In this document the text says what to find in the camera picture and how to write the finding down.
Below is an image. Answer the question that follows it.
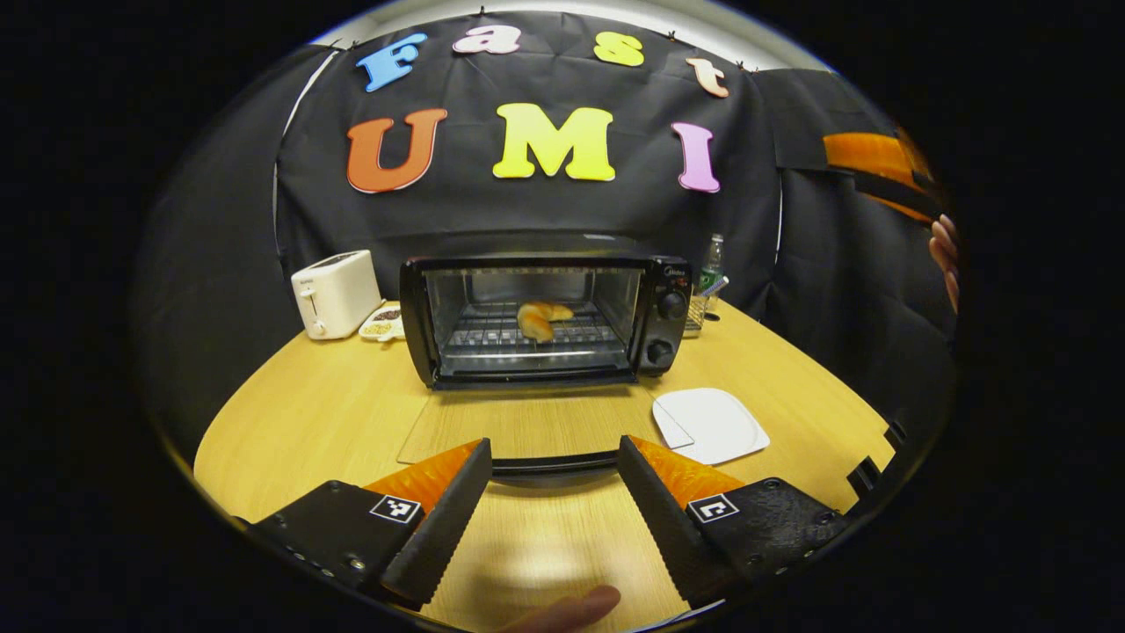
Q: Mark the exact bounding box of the white snack dish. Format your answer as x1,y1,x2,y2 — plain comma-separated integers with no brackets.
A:
358,302,407,343

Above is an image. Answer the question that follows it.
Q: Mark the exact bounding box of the white toaster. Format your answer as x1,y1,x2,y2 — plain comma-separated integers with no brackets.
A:
290,249,385,341

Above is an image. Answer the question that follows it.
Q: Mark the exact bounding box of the black electric oven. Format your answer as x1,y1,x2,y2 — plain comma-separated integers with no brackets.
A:
396,255,696,487

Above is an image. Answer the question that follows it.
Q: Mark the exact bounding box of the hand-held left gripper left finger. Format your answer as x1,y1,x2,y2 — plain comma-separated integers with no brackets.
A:
232,438,494,609

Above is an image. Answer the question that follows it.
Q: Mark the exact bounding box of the green glass bottle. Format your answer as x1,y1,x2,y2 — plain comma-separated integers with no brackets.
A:
699,233,727,295

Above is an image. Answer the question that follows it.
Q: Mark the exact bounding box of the black backdrop cloth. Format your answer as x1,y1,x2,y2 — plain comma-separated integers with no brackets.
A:
132,11,961,440

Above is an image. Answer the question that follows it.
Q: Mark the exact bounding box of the small wire basket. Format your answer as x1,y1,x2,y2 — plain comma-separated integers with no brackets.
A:
683,290,714,338

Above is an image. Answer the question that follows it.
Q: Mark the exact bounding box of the white square plate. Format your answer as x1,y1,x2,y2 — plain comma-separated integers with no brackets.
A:
651,387,772,467

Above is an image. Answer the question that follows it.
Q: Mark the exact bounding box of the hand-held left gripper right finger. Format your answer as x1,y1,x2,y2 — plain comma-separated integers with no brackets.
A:
617,434,852,609

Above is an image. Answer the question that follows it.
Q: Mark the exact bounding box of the golden croissant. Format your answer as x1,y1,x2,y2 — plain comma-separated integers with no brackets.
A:
516,301,576,345

